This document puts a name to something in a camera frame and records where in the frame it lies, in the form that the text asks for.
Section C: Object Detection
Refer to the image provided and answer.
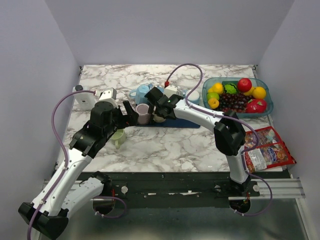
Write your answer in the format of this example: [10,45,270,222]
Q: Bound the red snack bag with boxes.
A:
[244,126,296,173]

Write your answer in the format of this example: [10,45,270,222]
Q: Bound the red toy dragon fruit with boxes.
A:
[246,99,268,114]

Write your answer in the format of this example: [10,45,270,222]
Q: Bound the green toy lime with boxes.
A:
[206,92,220,101]

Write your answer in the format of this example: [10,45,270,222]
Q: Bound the orange toy orange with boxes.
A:
[252,86,267,100]

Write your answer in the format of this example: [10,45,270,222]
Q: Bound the purple toy grapes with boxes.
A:
[215,93,253,113]

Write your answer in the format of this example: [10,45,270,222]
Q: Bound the lilac mug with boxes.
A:
[135,103,151,125]

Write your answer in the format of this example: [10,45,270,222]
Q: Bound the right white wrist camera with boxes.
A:
[163,80,179,98]

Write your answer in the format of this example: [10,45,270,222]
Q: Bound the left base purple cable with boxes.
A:
[93,196,128,219]

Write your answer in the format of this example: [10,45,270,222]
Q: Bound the green toy watermelon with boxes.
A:
[223,83,238,95]

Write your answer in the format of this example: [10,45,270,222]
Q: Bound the grey-blue round mug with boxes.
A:
[178,90,185,97]

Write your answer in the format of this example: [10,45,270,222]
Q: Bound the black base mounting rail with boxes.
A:
[49,171,293,210]

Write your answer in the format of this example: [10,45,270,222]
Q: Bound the light blue faceted mug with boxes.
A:
[129,84,150,105]

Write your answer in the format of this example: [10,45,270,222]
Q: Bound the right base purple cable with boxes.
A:
[233,174,275,218]

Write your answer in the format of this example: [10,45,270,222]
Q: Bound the yellow toy banana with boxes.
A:
[243,87,255,96]

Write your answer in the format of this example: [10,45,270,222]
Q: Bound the dark blue tray mat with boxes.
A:
[137,118,200,129]

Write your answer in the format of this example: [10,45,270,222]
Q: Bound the teal plastic fruit basket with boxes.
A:
[202,77,274,119]

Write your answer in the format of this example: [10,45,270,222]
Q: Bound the yellow toy lemon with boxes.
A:
[207,82,224,95]

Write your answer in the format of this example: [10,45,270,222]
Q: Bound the red toy apple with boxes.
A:
[237,78,252,93]

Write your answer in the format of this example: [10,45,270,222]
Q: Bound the blue white mug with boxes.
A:
[185,90,200,105]

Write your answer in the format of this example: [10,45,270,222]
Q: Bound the cream textured mug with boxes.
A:
[152,114,165,123]

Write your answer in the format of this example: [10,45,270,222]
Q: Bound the yellow toy pepper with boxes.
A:
[207,97,220,110]

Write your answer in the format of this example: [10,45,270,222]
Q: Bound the white bottle black cap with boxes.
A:
[72,84,97,111]

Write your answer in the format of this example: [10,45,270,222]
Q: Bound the light green mug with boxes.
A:
[109,129,127,150]

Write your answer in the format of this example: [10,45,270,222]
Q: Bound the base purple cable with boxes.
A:
[233,174,275,218]
[93,196,128,219]

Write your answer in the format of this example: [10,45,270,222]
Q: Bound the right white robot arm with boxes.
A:
[145,87,251,196]

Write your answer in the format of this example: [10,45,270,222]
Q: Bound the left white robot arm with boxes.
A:
[18,100,138,240]

